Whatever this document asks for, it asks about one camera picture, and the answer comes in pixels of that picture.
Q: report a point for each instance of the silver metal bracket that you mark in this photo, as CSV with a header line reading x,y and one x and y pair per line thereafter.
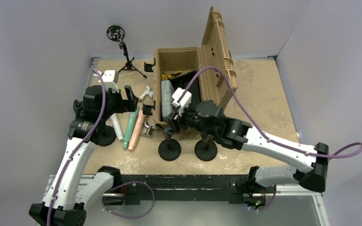
x,y
148,130

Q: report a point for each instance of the yellow pliers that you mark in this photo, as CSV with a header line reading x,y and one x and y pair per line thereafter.
x,y
170,76

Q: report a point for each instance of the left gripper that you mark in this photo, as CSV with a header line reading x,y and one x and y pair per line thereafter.
x,y
125,105

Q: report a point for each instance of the black toolbox latch front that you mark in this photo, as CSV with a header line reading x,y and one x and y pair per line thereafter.
x,y
148,109

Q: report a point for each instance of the grey plastic case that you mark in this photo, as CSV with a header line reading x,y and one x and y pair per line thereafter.
x,y
166,99

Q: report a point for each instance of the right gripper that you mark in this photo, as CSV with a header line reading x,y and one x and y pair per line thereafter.
x,y
177,121

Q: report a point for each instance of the round base stand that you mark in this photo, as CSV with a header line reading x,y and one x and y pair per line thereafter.
x,y
205,149
106,135
169,149

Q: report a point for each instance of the black toolbox latch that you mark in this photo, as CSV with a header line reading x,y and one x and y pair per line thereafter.
x,y
148,109
148,67

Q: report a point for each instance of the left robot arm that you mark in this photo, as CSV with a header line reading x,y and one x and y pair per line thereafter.
x,y
65,204

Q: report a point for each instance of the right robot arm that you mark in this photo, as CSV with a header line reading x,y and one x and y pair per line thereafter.
x,y
303,164

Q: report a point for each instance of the black toolbox latch rear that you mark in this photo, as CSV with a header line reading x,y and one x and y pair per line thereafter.
x,y
148,67

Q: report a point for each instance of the pink microphone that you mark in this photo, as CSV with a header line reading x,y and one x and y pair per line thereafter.
x,y
137,129

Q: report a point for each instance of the white pipe fitting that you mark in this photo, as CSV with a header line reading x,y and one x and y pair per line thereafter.
x,y
147,93

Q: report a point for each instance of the green microphone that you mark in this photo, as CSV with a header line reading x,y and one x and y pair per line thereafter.
x,y
130,127

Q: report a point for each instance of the black tripod mic stand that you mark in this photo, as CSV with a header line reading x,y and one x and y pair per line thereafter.
x,y
116,33

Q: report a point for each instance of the white microphone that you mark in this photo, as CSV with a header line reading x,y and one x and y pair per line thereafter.
x,y
117,127

